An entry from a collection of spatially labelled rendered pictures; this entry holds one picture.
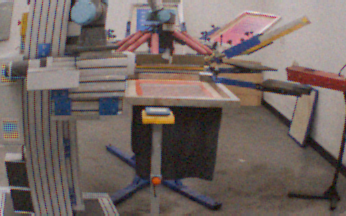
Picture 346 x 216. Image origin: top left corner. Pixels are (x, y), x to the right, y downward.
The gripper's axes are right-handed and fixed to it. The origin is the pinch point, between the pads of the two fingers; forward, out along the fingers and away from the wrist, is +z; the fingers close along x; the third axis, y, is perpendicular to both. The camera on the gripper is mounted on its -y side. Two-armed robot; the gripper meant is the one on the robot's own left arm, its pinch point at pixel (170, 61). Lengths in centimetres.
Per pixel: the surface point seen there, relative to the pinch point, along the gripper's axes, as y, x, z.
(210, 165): -19, 48, 47
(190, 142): -7, 48, 35
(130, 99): 23, 58, 12
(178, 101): 1, 58, 12
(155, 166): 12, 77, 38
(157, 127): 12, 77, 19
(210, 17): -104, -415, -34
